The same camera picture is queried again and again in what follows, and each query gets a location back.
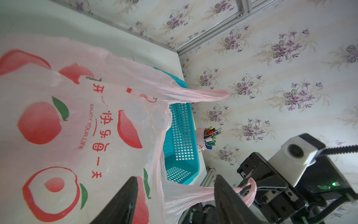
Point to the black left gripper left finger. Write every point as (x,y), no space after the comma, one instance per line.
(121,209)

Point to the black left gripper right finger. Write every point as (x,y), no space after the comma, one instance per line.
(230,208)

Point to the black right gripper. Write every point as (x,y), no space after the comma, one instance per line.
(276,199)

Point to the pink plastic bag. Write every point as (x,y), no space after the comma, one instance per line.
(76,123)

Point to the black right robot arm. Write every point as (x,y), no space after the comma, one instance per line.
(321,190)

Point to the teal plastic basket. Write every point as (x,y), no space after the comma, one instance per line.
(181,156)

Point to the cup of coloured pens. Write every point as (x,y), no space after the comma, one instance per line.
(206,138)

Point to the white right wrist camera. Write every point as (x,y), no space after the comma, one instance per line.
(295,156)

